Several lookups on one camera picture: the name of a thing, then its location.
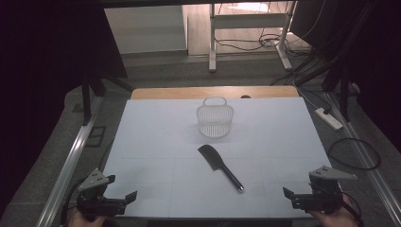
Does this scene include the black looped cable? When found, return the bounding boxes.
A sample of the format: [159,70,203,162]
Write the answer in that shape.
[326,137,381,171]

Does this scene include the aluminium rail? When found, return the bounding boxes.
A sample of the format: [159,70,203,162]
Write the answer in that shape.
[35,96,104,227]
[323,92,401,227]

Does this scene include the person's right hand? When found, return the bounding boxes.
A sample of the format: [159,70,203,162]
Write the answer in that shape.
[306,194,359,227]

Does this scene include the dark floor outlet panel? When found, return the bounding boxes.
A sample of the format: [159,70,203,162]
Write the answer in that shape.
[85,125,107,148]

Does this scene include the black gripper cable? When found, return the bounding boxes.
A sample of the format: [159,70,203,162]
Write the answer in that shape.
[60,179,83,227]
[340,191,364,227]

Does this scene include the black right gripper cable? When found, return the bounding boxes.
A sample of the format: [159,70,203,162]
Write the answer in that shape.
[340,191,364,227]

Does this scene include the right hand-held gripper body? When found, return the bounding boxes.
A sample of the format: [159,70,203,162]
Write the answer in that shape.
[290,166,358,214]

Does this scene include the black metal stand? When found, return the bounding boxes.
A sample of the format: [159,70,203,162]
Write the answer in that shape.
[80,71,135,126]
[270,53,356,123]

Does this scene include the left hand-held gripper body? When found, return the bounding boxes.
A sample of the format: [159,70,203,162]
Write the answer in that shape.
[76,168,128,221]

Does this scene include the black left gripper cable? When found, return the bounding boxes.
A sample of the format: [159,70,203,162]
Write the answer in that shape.
[60,179,83,227]

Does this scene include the person's left hand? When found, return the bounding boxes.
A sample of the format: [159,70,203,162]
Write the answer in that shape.
[67,207,107,227]

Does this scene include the white power strip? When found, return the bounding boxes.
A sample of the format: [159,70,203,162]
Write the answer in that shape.
[314,107,344,131]

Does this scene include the tangle of black floor cables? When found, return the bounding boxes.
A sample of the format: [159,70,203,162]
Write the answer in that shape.
[214,29,313,59]

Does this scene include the white metal desk frame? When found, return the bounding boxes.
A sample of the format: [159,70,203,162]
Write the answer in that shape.
[207,0,298,73]

